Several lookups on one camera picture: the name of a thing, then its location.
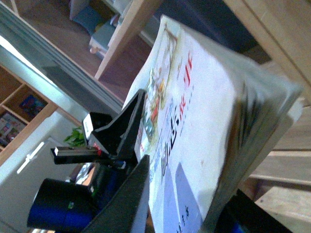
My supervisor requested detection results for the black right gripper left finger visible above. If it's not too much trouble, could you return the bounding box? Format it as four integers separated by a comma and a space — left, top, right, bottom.
84, 155, 150, 233

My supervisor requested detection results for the white illustrated paperback book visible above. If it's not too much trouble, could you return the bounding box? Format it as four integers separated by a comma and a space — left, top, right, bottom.
121, 14, 303, 233

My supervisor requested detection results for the white cabinet with handle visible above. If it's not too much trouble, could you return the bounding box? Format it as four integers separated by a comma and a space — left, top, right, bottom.
0, 137, 75, 219

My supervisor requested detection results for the right wooden shelf unit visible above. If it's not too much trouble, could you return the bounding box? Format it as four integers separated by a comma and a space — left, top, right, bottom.
94, 0, 311, 233

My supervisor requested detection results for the wooden cubby bookcase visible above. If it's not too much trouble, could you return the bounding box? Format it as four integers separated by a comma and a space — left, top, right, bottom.
0, 65, 57, 165

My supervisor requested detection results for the green potted plant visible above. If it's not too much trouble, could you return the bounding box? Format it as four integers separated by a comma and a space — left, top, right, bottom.
64, 126, 85, 147

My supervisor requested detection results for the blue cushioned stool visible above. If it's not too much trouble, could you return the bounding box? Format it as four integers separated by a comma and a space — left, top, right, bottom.
69, 0, 120, 59

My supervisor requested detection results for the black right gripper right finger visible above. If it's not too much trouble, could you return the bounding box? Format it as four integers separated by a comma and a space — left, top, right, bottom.
222, 190, 291, 233

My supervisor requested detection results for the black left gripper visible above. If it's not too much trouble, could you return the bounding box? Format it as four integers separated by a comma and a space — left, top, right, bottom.
51, 89, 146, 169

